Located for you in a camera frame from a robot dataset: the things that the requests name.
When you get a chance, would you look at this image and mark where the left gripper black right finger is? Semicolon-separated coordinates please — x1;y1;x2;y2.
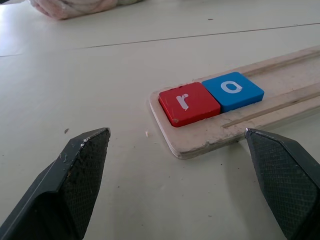
244;127;320;240

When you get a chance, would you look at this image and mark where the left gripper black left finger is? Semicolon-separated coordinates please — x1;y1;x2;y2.
0;127;112;240

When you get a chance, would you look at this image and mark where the blue letter tile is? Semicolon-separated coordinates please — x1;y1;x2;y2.
201;71;265;113

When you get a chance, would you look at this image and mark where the red letter tile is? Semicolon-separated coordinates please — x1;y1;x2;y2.
158;81;221;128

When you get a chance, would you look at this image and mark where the wooden letter tray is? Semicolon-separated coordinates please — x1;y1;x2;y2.
148;45;320;160

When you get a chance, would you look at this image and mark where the plastic bag with pink cloth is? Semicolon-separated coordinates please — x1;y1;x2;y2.
28;0;121;21

